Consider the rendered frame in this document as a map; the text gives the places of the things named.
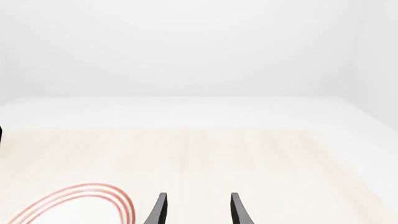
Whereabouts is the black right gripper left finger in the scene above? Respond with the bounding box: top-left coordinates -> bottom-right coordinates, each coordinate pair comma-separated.
143,192 -> 169,224

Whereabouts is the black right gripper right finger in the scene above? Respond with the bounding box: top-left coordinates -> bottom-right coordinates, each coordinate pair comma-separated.
230,192 -> 256,224

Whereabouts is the white plate with red rings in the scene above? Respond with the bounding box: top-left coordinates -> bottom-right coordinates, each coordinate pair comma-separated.
5,182 -> 136,224

